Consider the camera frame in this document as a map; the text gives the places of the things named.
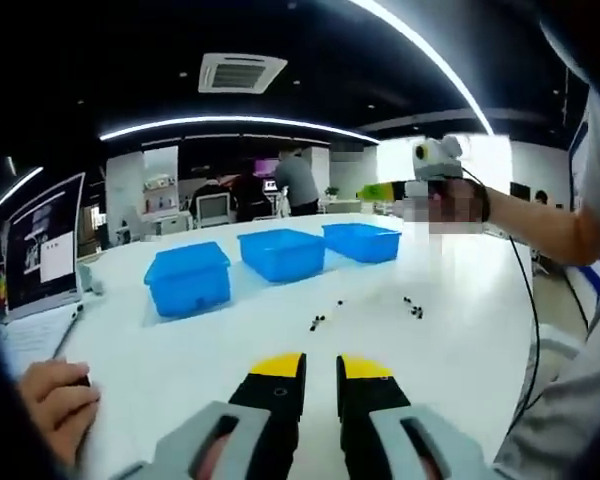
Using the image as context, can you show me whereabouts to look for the short ceiling light strip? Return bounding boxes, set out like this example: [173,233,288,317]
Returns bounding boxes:
[0,165,45,208]

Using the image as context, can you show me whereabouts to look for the white office chair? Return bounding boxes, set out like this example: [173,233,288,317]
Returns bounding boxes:
[197,193,232,230]

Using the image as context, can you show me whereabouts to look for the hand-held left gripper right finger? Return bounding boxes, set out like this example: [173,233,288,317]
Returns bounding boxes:
[335,353,506,480]

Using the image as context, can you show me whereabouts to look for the curved ceiling light strip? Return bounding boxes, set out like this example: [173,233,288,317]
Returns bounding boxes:
[98,114,381,146]

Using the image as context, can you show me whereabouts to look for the blue plastic bin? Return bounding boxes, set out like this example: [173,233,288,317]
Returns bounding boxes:
[143,241,232,319]
[236,228,327,285]
[321,222,401,265]

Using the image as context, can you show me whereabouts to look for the purple wall screen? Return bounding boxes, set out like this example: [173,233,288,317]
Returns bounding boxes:
[253,157,281,178]

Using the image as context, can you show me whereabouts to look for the small white box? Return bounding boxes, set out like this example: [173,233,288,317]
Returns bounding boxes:
[77,261,106,297]

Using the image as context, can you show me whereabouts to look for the person's right hand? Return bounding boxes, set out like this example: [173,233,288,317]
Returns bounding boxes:
[427,177,492,224]

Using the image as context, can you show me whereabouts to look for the person's light grey shirt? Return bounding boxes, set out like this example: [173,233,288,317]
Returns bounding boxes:
[493,0,600,469]

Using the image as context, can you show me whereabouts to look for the white ceiling air conditioner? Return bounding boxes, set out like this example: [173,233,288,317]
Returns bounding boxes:
[197,51,289,96]

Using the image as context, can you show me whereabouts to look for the small black resistors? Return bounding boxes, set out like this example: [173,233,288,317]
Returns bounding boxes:
[307,295,427,333]

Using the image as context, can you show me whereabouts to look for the silver laptop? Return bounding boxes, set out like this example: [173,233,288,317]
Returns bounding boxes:
[0,171,89,364]

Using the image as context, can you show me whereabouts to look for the black cable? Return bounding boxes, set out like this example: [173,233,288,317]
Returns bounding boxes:
[460,166,591,426]

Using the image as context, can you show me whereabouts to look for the long ceiling light strip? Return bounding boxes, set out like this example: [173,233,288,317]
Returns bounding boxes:
[348,0,495,137]

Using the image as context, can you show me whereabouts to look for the white display partition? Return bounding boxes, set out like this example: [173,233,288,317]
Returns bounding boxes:
[104,145,180,239]

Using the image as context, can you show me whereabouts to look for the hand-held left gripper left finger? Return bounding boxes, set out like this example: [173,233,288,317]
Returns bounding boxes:
[112,352,307,480]

